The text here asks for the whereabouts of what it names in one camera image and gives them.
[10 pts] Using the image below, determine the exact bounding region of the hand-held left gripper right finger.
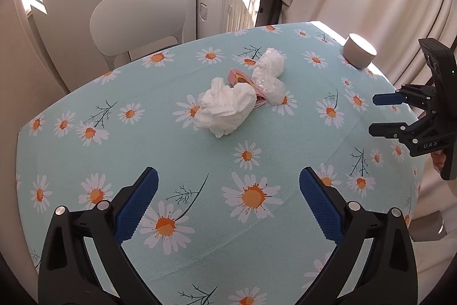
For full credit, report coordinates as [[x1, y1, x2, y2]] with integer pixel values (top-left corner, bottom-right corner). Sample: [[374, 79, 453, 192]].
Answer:
[[299, 166, 418, 305]]

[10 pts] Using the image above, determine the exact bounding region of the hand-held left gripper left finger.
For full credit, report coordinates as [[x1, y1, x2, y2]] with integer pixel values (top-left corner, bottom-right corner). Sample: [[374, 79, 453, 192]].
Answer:
[[37, 166, 159, 305]]

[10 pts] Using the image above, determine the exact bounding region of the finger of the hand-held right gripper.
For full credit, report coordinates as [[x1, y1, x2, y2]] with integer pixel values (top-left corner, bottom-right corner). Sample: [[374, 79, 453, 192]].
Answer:
[[368, 111, 437, 145], [372, 84, 438, 111]]

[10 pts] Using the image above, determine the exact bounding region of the grey bin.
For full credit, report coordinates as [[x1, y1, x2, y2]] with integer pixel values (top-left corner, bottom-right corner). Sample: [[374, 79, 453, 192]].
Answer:
[[410, 214, 446, 242]]

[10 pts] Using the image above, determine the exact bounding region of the clear plastic bag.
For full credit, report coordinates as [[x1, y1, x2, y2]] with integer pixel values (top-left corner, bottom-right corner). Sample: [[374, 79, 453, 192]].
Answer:
[[252, 71, 286, 105]]

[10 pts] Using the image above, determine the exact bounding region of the white tissue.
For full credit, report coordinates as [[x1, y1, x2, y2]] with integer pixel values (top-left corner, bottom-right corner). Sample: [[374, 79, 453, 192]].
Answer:
[[194, 77, 257, 139], [254, 48, 287, 77]]

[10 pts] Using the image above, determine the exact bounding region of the person's right hand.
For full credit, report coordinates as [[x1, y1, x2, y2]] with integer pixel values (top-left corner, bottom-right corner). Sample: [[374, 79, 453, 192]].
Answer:
[[430, 151, 447, 172]]

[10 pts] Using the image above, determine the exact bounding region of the white round cup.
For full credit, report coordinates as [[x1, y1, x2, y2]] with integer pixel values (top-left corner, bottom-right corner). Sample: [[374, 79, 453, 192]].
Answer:
[[343, 33, 378, 70]]

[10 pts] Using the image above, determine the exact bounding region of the blue daisy print tablecloth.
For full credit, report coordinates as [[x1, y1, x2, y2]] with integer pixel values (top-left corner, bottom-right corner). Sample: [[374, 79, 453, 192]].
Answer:
[[16, 21, 428, 305]]

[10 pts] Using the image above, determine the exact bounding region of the black case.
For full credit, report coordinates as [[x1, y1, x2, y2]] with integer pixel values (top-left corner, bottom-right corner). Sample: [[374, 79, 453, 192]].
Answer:
[[257, 0, 283, 27]]

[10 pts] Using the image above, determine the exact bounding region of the white radiator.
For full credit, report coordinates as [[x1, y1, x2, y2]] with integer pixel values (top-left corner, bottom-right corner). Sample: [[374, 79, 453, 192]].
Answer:
[[196, 0, 263, 40]]

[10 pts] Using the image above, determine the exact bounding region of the white plastic chair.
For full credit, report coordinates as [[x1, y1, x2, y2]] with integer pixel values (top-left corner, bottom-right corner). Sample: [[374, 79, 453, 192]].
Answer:
[[89, 0, 188, 70]]

